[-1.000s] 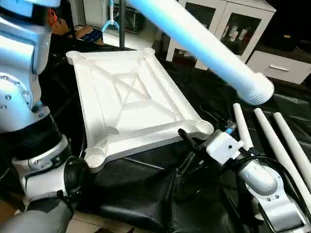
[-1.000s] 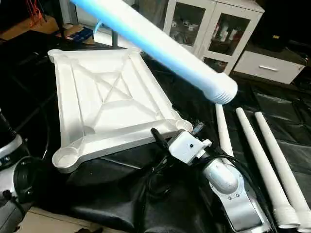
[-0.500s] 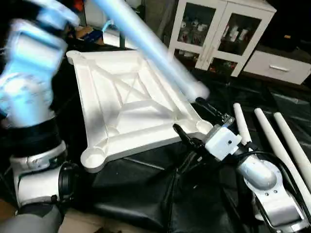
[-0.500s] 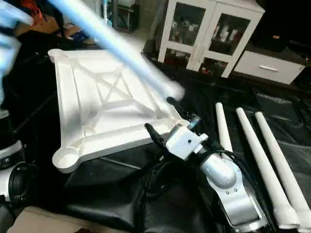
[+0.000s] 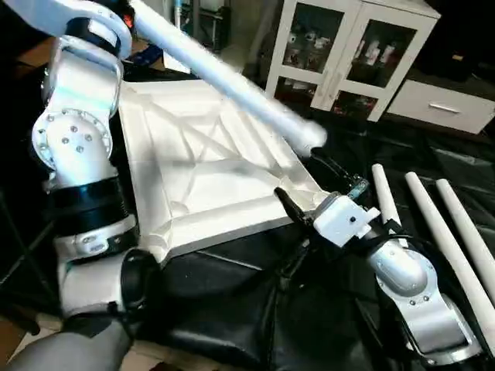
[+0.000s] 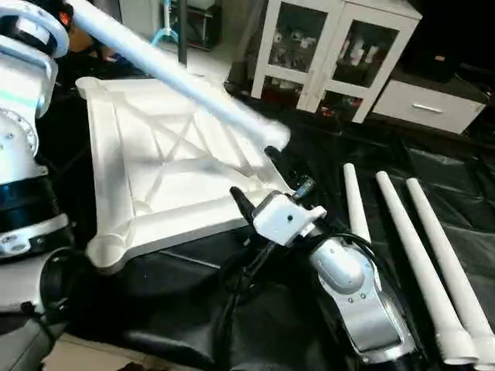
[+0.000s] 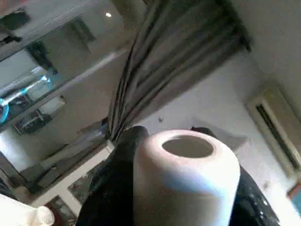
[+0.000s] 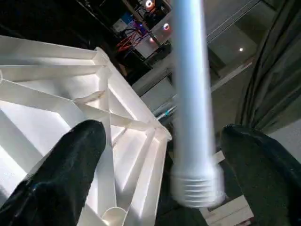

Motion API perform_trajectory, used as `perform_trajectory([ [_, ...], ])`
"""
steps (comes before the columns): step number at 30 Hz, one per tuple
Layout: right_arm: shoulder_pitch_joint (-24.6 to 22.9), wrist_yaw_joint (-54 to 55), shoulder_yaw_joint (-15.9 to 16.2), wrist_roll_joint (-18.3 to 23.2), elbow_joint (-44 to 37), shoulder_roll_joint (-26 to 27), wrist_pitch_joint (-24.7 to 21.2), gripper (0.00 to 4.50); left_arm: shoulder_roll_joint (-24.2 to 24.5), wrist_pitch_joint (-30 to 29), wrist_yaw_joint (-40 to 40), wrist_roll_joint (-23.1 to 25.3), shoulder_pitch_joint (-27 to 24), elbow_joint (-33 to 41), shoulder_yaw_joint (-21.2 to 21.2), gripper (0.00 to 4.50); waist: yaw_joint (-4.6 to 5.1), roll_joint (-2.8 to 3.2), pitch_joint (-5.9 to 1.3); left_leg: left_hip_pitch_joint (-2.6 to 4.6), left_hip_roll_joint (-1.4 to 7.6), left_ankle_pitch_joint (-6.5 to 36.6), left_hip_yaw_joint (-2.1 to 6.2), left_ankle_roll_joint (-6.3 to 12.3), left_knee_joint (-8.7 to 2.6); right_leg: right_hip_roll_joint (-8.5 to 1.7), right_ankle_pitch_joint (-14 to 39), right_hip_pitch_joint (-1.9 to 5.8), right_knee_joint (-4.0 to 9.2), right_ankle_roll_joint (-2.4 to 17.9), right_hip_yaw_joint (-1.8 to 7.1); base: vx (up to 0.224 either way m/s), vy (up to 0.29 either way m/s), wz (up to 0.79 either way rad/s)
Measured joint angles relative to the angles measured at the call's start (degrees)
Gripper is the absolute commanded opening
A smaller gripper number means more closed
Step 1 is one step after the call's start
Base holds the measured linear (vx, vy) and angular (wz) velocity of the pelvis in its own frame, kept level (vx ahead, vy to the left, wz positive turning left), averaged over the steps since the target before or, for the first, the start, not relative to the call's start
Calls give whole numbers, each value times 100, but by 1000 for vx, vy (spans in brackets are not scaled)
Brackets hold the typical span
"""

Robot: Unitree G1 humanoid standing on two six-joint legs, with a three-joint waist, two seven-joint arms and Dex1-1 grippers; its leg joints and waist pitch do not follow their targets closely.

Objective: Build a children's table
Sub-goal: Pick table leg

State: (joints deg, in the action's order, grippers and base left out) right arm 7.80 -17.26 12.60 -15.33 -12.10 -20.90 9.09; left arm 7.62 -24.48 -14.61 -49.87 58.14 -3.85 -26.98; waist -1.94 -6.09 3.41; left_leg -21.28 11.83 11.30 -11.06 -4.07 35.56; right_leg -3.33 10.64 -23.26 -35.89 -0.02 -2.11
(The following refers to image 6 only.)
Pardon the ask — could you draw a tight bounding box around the blue plastic tool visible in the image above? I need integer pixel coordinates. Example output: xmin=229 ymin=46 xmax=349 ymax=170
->
xmin=151 ymin=0 xmax=180 ymax=47

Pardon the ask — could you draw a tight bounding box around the white drawer unit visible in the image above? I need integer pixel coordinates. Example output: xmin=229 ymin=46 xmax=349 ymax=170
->
xmin=371 ymin=77 xmax=486 ymax=136

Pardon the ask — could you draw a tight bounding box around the white plastic table top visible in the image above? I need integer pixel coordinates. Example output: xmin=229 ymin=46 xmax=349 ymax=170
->
xmin=76 ymin=76 xmax=312 ymax=275

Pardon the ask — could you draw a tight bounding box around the black work mat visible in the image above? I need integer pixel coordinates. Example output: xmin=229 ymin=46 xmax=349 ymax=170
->
xmin=0 ymin=46 xmax=495 ymax=371

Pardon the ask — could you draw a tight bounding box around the white plastic table leg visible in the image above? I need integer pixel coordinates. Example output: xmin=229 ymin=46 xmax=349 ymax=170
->
xmin=375 ymin=171 xmax=480 ymax=366
xmin=343 ymin=162 xmax=374 ymax=244
xmin=66 ymin=0 xmax=293 ymax=154
xmin=405 ymin=177 xmax=495 ymax=366

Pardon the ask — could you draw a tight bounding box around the black metal pole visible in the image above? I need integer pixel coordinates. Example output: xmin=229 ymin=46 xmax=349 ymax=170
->
xmin=176 ymin=0 xmax=191 ymax=66

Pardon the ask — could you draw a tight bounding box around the white glass-door cabinet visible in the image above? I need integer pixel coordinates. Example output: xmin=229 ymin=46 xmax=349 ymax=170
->
xmin=251 ymin=0 xmax=423 ymax=124

